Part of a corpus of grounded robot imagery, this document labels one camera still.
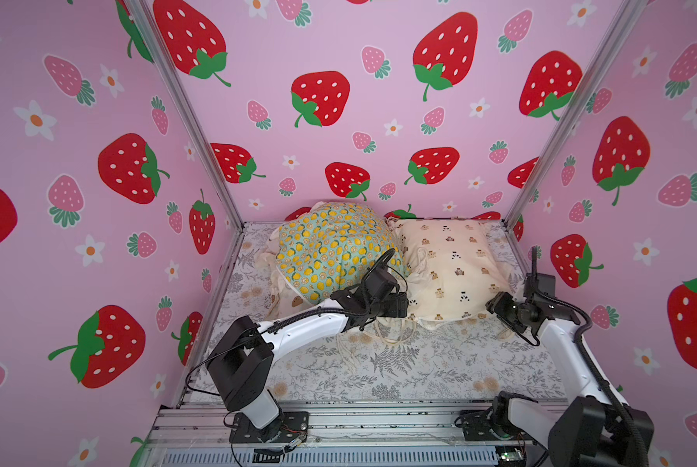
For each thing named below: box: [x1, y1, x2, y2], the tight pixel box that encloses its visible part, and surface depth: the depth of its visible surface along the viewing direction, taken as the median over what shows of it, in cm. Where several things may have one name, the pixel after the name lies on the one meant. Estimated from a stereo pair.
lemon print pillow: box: [275, 202, 410, 304], surface depth 83 cm
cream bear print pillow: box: [392, 218, 514, 327], surface depth 93 cm
